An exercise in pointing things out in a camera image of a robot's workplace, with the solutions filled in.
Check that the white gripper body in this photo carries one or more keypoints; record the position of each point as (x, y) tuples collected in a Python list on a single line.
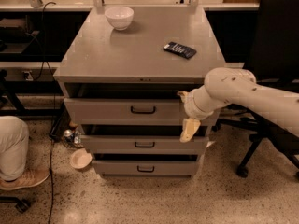
[(191, 108)]

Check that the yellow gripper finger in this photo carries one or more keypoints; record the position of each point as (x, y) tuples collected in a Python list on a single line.
[(183, 95), (189, 128)]

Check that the grey top drawer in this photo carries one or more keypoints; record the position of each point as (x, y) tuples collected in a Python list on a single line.
[(148, 112)]

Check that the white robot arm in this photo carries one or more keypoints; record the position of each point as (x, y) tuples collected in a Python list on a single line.
[(225, 86)]

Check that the grey metal drawer cabinet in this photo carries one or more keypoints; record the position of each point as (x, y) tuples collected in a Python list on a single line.
[(120, 88)]

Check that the dark blue snack packet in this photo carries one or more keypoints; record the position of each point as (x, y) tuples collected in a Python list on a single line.
[(179, 50)]

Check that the black office chair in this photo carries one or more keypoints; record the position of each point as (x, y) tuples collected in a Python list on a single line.
[(266, 42)]

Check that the white ceramic bowl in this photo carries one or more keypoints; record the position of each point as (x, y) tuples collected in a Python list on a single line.
[(120, 18)]

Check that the small bowl on floor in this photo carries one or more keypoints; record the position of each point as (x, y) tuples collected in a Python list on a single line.
[(80, 159)]

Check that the drink can on floor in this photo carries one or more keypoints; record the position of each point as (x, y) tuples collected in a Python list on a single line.
[(68, 136)]

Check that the tan sneaker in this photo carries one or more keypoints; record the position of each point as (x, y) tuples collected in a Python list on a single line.
[(22, 178)]

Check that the beige trouser leg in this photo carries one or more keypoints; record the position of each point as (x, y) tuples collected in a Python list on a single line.
[(14, 138)]

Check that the black chair base caster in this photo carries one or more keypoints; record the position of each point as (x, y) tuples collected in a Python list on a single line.
[(21, 205)]

